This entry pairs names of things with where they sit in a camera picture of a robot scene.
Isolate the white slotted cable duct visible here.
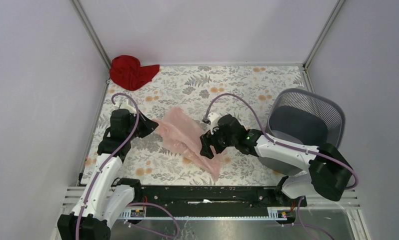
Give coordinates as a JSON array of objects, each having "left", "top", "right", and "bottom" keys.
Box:
[{"left": 118, "top": 205, "right": 296, "bottom": 221}]

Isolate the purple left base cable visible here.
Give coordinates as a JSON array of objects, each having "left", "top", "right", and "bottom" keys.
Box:
[{"left": 123, "top": 202, "right": 181, "bottom": 238}]

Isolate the red crumpled cloth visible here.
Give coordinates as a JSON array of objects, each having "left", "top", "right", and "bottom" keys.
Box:
[{"left": 109, "top": 55, "right": 160, "bottom": 91}]

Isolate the aluminium frame post left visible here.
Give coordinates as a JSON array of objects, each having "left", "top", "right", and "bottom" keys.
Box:
[{"left": 69, "top": 0, "right": 112, "bottom": 69}]

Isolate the floral patterned table mat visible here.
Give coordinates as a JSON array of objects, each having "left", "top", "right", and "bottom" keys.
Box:
[{"left": 81, "top": 64, "right": 321, "bottom": 187}]

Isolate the aluminium frame post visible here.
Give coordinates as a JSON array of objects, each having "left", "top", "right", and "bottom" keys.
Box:
[
  {"left": 69, "top": 0, "right": 112, "bottom": 69},
  {"left": 303, "top": 0, "right": 347, "bottom": 71}
]

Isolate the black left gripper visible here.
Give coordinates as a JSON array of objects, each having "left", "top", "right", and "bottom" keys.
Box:
[{"left": 125, "top": 109, "right": 158, "bottom": 140}]

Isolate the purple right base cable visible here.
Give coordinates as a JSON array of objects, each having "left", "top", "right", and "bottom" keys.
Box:
[{"left": 280, "top": 197, "right": 335, "bottom": 240}]

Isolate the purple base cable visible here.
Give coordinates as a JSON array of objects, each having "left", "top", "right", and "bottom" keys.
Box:
[
  {"left": 280, "top": 197, "right": 335, "bottom": 240},
  {"left": 123, "top": 202, "right": 181, "bottom": 238}
]

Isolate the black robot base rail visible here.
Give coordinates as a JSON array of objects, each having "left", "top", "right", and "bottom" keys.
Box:
[{"left": 124, "top": 185, "right": 300, "bottom": 216}]

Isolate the pink plastic trash bag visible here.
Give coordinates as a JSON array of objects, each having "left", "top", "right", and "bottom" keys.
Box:
[{"left": 153, "top": 107, "right": 225, "bottom": 182}]

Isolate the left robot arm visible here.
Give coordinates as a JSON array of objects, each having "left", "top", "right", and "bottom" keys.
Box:
[{"left": 57, "top": 107, "right": 159, "bottom": 240}]

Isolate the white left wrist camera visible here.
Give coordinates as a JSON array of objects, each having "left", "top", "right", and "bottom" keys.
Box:
[{"left": 118, "top": 99, "right": 138, "bottom": 115}]

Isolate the grey slotted trash bin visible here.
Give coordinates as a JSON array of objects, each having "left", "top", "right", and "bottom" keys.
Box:
[{"left": 257, "top": 88, "right": 346, "bottom": 177}]

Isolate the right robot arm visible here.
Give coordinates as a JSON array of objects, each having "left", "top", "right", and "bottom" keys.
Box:
[{"left": 200, "top": 112, "right": 356, "bottom": 206}]

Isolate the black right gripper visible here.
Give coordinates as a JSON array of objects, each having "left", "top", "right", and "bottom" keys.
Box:
[{"left": 199, "top": 123, "right": 237, "bottom": 159}]

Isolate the aluminium frame post right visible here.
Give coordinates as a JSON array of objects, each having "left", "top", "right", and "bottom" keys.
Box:
[{"left": 303, "top": 0, "right": 347, "bottom": 71}]

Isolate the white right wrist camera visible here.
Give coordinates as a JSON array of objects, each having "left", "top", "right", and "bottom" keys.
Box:
[{"left": 202, "top": 112, "right": 221, "bottom": 135}]

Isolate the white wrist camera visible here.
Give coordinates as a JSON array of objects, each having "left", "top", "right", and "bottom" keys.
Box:
[
  {"left": 202, "top": 112, "right": 221, "bottom": 135},
  {"left": 118, "top": 99, "right": 138, "bottom": 115}
]

